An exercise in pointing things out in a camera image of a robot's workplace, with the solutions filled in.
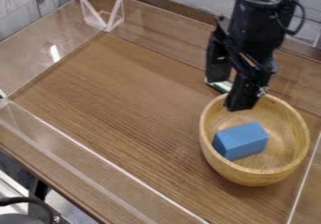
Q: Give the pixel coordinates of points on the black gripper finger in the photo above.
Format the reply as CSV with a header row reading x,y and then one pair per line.
x,y
218,68
249,87

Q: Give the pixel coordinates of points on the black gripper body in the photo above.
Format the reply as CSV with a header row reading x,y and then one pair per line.
x,y
258,26

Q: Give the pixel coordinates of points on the blue foam block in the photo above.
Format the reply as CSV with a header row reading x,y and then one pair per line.
x,y
241,141

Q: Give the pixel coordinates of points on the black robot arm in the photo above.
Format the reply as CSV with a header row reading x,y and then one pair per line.
x,y
239,61

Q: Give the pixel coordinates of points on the brown wooden bowl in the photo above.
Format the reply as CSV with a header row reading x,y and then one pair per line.
x,y
277,162

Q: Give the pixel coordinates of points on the white green glue stick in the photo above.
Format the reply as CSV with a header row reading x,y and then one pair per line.
x,y
223,87

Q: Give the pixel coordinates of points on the clear acrylic front barrier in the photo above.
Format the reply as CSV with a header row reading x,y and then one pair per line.
x,y
110,192

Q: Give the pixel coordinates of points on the clear acrylic corner bracket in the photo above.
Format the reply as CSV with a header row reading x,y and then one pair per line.
x,y
99,18

